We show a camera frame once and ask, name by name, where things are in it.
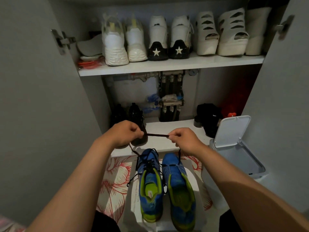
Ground person's right hand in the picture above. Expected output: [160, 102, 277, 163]
[168, 127, 206, 157]

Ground person's left hand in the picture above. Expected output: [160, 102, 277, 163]
[106, 120, 145, 149]

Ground black shoelace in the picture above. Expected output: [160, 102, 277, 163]
[129, 133, 182, 166]

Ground person's left forearm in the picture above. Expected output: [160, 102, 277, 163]
[25, 133, 117, 232]

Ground person's right forearm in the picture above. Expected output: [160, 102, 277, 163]
[194, 142, 309, 232]

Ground black shoe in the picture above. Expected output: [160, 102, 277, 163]
[127, 102, 148, 147]
[110, 104, 129, 128]

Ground metal pipe manifold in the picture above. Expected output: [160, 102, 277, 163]
[112, 70, 186, 122]

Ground black fabric bag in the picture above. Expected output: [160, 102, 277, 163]
[196, 103, 224, 139]

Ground blue green unlaced sneaker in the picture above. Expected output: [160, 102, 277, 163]
[162, 153, 197, 232]

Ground red white floral mat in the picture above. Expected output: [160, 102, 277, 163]
[97, 155, 213, 223]

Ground blue green laced sneaker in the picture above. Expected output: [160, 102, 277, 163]
[127, 148, 167, 223]

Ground white lidded trash bin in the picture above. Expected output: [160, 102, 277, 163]
[201, 115, 269, 211]

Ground red bag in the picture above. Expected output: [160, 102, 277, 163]
[219, 80, 253, 119]

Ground white shelf board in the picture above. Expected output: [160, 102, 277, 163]
[77, 55, 266, 77]

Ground red orange plastic item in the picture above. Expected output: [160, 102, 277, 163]
[77, 57, 106, 70]

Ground white chunky sneaker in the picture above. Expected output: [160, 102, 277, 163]
[124, 17, 148, 63]
[101, 13, 129, 66]

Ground white black star sneaker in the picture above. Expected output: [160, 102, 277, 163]
[168, 15, 194, 60]
[147, 16, 169, 62]

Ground black shorts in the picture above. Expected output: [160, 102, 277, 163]
[91, 209, 242, 232]

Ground grey shoe insoles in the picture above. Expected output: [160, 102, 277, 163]
[76, 34, 103, 57]

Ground grey cabinet door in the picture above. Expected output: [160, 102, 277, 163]
[241, 0, 309, 213]
[0, 0, 103, 227]

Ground white cutout wedge shoe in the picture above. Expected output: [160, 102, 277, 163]
[195, 11, 220, 56]
[217, 8, 249, 57]

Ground metal door hinge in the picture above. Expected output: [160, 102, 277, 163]
[51, 29, 77, 55]
[275, 15, 295, 41]

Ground white platform boot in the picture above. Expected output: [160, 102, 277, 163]
[245, 7, 272, 56]

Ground pink patterned cloth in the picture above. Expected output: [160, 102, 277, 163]
[0, 214, 26, 232]

